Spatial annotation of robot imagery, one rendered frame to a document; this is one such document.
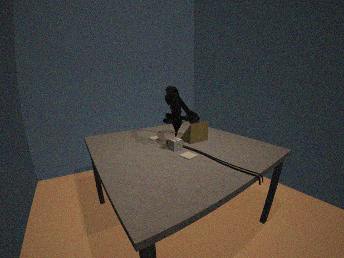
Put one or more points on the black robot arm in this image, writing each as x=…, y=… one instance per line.
x=173, y=99

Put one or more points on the beige flat square panel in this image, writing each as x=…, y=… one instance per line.
x=188, y=155

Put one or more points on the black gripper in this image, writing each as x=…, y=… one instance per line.
x=176, y=119

